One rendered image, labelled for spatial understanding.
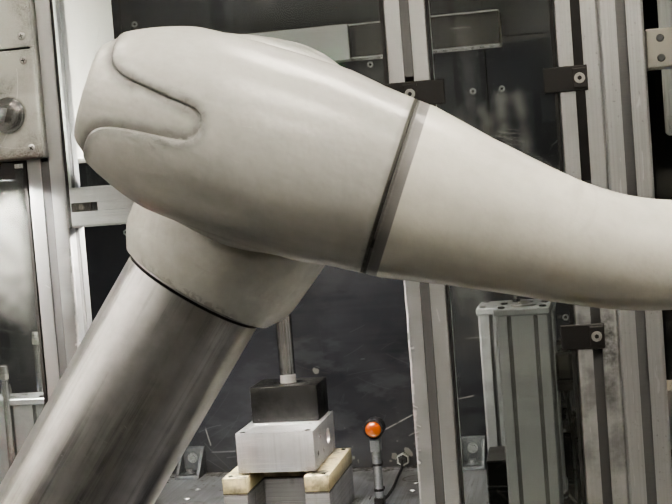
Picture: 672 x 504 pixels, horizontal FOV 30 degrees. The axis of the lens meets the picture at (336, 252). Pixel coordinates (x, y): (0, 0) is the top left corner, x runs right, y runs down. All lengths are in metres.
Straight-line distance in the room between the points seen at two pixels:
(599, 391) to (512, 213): 0.70
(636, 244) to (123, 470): 0.38
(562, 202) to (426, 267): 0.08
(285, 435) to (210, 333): 0.68
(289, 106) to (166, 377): 0.25
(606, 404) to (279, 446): 0.40
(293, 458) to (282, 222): 0.88
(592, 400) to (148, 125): 0.77
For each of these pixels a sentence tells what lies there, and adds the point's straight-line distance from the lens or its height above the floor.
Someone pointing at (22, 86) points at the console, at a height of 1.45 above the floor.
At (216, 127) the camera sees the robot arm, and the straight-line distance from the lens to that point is 0.65.
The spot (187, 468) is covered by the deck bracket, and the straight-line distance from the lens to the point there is 1.86.
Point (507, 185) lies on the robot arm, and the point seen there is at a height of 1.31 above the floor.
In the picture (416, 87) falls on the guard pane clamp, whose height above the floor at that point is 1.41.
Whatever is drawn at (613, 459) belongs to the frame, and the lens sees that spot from 1.35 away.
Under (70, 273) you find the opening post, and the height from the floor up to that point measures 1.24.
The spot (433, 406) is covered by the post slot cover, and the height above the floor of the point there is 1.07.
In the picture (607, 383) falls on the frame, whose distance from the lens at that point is 1.34.
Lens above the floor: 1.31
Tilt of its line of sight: 3 degrees down
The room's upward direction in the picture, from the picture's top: 4 degrees counter-clockwise
